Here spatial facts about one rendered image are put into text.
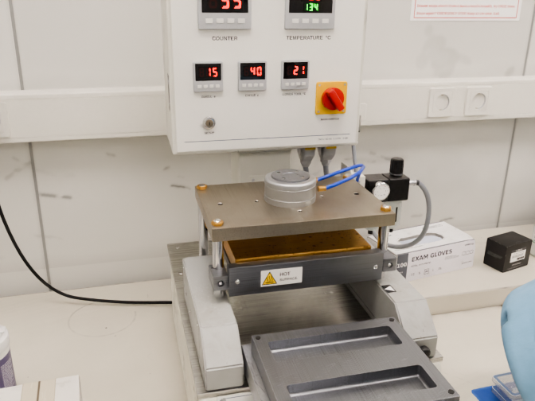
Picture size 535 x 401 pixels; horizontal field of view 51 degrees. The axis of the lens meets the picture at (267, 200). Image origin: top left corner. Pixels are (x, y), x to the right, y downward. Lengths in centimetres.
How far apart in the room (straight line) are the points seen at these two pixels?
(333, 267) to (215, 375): 23
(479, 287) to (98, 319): 83
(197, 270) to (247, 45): 36
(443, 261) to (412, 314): 55
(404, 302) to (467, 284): 54
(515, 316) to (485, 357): 71
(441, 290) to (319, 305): 44
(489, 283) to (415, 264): 17
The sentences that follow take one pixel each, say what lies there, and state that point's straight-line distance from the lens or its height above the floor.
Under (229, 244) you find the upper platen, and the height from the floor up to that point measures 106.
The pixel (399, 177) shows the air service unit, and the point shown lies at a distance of 107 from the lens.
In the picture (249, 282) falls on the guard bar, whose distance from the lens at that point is 79.
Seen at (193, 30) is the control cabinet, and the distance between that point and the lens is 92.
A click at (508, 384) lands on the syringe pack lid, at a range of 108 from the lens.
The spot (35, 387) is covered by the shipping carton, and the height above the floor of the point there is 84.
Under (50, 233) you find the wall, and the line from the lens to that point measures 137.
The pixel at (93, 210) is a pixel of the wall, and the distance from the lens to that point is 134.
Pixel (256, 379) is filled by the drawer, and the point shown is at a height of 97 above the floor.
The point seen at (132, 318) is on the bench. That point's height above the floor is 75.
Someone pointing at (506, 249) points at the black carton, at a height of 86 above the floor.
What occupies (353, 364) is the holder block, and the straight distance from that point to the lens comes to 71.
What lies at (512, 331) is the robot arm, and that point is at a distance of 49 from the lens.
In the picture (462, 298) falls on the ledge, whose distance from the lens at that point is 133.
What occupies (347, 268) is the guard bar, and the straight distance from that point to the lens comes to 83.
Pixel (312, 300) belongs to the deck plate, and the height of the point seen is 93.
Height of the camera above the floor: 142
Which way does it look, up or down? 21 degrees down
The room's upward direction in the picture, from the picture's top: 1 degrees clockwise
